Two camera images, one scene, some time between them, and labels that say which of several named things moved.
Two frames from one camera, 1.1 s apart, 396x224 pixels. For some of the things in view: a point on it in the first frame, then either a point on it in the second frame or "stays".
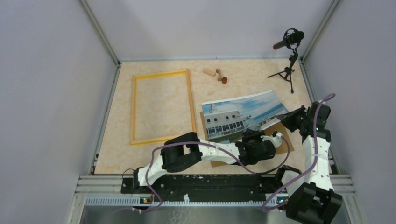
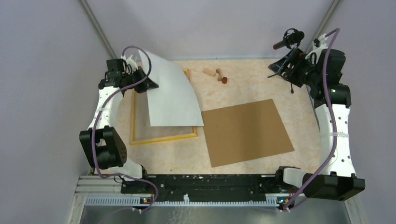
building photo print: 234,115 to 173,102
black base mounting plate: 205,186 stays
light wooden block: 209,71 stays
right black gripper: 287,117 to 295,59
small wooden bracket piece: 219,74 stays
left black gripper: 249,133 to 146,84
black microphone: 292,38 stays
